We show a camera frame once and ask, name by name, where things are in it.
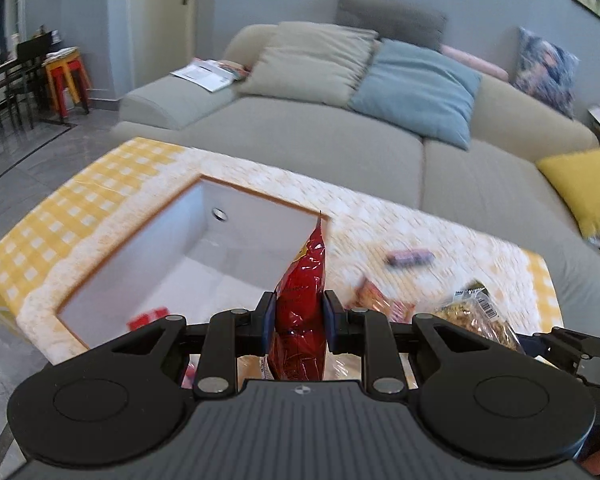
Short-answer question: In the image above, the orange cardboard box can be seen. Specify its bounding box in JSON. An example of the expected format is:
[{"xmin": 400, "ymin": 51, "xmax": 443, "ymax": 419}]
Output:
[{"xmin": 54, "ymin": 172, "xmax": 332, "ymax": 391}]

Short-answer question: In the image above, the orange snack packet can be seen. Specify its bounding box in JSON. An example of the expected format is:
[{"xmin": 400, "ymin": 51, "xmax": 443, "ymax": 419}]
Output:
[{"xmin": 347, "ymin": 277, "xmax": 418, "ymax": 323}]

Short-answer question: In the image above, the grey pillow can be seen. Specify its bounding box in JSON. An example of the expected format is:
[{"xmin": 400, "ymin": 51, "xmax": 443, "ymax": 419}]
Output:
[{"xmin": 336, "ymin": 0, "xmax": 448, "ymax": 53}]

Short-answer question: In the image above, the blue pillow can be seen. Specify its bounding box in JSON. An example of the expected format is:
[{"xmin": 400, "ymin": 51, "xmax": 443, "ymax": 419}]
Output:
[{"xmin": 348, "ymin": 38, "xmax": 483, "ymax": 151}]

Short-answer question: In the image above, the beige pillow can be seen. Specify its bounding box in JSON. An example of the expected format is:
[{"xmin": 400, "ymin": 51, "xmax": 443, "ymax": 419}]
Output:
[{"xmin": 237, "ymin": 21, "xmax": 380, "ymax": 108}]

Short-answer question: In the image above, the black dining table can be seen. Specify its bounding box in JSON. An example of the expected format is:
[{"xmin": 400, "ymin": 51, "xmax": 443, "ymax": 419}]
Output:
[{"xmin": 0, "ymin": 57, "xmax": 31, "ymax": 126}]

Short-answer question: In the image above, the stack of red yellow stools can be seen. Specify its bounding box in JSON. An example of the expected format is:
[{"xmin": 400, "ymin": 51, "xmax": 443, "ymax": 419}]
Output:
[{"xmin": 42, "ymin": 52, "xmax": 92, "ymax": 115}]

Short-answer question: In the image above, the red snack bag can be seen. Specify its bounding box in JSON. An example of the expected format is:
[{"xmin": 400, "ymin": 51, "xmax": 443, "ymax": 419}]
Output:
[{"xmin": 265, "ymin": 210, "xmax": 331, "ymax": 383}]

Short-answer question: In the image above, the tall black chair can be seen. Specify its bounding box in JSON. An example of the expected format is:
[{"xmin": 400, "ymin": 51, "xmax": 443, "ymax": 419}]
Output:
[{"xmin": 15, "ymin": 35, "xmax": 56, "ymax": 111}]

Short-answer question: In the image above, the open magazine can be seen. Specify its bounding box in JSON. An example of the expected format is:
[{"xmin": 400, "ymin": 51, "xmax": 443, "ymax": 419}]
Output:
[{"xmin": 170, "ymin": 57, "xmax": 251, "ymax": 93}]

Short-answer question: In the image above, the yellow checked tablecloth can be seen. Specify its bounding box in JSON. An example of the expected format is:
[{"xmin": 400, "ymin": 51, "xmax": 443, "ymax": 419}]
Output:
[{"xmin": 0, "ymin": 137, "xmax": 566, "ymax": 366}]

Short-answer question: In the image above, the cream door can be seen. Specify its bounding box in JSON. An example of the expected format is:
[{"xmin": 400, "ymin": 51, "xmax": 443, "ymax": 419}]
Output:
[{"xmin": 107, "ymin": 0, "xmax": 198, "ymax": 103}]

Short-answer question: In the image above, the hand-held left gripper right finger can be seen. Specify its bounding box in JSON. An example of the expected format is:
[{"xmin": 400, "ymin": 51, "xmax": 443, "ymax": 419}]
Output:
[{"xmin": 322, "ymin": 291, "xmax": 523, "ymax": 398}]

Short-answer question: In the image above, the small red packet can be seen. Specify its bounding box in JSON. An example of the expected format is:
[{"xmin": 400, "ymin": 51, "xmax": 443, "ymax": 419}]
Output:
[{"xmin": 127, "ymin": 307, "xmax": 171, "ymax": 331}]

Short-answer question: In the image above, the clear bag of nuts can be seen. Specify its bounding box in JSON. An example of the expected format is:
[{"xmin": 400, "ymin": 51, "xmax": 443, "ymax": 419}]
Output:
[{"xmin": 430, "ymin": 280, "xmax": 526, "ymax": 353}]

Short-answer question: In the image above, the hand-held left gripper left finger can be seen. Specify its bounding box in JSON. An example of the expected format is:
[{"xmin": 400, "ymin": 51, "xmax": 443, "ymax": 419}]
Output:
[{"xmin": 87, "ymin": 291, "xmax": 277, "ymax": 401}]

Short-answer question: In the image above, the beige sofa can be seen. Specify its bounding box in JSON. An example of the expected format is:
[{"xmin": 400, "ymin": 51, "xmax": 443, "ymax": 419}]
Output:
[{"xmin": 111, "ymin": 22, "xmax": 600, "ymax": 341}]

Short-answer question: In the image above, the floral pillow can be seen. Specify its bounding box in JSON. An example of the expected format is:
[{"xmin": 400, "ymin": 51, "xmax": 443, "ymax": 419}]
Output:
[{"xmin": 511, "ymin": 26, "xmax": 580, "ymax": 120}]

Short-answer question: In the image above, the yellow pillow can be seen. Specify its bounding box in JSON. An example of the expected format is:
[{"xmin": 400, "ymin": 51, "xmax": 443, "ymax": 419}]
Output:
[{"xmin": 536, "ymin": 149, "xmax": 600, "ymax": 240}]

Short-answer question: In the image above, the purple snack packet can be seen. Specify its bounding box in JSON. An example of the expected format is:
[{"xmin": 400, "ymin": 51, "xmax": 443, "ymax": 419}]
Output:
[{"xmin": 384, "ymin": 249, "xmax": 436, "ymax": 268}]

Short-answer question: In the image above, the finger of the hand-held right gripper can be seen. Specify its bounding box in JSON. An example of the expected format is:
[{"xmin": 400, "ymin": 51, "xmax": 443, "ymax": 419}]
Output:
[{"xmin": 527, "ymin": 327, "xmax": 600, "ymax": 378}]

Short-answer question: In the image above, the pink pillow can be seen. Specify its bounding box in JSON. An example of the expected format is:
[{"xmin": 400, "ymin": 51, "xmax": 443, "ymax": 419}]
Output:
[{"xmin": 440, "ymin": 44, "xmax": 510, "ymax": 83}]

